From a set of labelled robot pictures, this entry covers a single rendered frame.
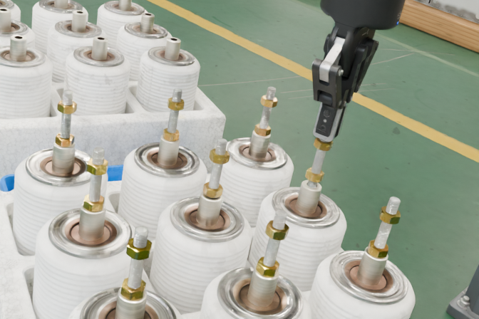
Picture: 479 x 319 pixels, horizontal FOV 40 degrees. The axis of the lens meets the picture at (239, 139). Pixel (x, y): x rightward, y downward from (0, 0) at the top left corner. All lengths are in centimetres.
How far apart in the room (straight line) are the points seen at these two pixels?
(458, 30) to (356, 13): 196
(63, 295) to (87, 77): 44
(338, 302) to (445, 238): 66
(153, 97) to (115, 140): 10
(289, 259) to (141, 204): 17
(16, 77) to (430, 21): 190
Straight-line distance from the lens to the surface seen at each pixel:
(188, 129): 103
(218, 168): 63
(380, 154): 149
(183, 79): 103
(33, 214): 70
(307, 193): 70
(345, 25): 60
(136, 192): 73
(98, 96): 99
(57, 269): 60
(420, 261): 117
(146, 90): 104
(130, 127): 99
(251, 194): 78
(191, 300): 67
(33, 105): 97
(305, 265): 71
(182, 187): 72
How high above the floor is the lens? 62
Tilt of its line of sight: 26 degrees down
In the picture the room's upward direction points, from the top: 12 degrees clockwise
